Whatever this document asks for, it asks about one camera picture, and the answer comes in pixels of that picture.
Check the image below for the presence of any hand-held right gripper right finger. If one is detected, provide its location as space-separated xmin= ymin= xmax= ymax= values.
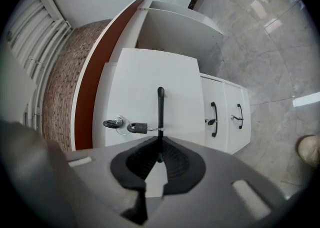
xmin=147 ymin=138 xmax=289 ymax=228

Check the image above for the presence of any person's right white shoe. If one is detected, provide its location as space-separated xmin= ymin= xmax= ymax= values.
xmin=297 ymin=135 xmax=320 ymax=168

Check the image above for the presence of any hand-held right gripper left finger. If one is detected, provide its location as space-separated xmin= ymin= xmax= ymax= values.
xmin=66 ymin=137 xmax=161 ymax=228

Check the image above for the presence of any black padlock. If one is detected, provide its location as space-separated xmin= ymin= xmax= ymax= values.
xmin=126 ymin=121 xmax=149 ymax=134

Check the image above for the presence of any white desk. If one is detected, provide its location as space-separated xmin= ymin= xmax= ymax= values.
xmin=69 ymin=0 xmax=252 ymax=155

